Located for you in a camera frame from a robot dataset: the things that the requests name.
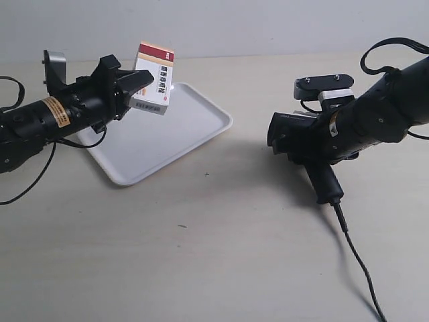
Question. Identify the white red medicine box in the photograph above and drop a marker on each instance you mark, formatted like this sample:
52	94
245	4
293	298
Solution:
159	61

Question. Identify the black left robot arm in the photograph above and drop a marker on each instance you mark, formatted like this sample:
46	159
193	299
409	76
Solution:
26	130

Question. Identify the white plastic tray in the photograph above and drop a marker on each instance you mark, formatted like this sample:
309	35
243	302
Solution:
142	143

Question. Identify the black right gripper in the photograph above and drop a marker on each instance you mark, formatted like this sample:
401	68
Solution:
291	135

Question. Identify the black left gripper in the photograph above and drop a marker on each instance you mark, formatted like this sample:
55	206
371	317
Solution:
91	99

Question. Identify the black handheld barcode scanner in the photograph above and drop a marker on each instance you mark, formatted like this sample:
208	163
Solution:
322	178

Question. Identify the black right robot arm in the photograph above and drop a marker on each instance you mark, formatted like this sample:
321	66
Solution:
346	125

